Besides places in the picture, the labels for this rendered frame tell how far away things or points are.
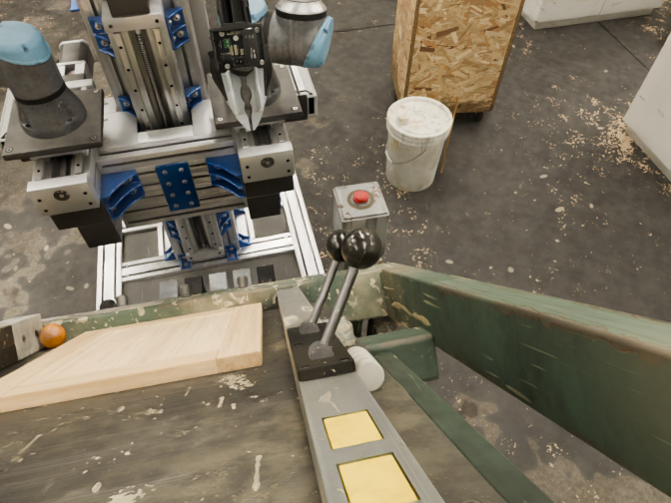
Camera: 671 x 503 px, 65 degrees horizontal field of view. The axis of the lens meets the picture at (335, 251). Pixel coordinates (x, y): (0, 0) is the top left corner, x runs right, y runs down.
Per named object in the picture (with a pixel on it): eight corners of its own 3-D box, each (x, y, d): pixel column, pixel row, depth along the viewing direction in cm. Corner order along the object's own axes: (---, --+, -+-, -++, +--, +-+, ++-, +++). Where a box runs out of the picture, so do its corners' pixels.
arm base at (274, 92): (220, 79, 141) (214, 45, 133) (276, 71, 144) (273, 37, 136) (227, 113, 132) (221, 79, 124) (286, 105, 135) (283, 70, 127)
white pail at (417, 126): (430, 150, 279) (445, 73, 242) (451, 190, 261) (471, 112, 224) (373, 160, 274) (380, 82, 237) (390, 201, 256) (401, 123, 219)
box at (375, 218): (372, 225, 148) (377, 179, 134) (383, 257, 141) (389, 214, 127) (332, 231, 146) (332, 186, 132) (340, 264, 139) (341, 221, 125)
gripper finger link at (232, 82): (232, 139, 77) (220, 73, 73) (231, 131, 82) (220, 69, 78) (253, 136, 77) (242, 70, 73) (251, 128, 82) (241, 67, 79)
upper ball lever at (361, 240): (333, 367, 50) (382, 237, 50) (338, 378, 46) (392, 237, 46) (296, 354, 49) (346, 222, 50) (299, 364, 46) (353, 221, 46)
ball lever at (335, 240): (320, 341, 62) (359, 236, 62) (323, 348, 58) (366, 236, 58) (289, 330, 61) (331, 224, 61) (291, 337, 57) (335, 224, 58)
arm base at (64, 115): (25, 105, 134) (7, 70, 126) (87, 96, 136) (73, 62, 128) (19, 143, 125) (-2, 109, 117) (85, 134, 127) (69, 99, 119)
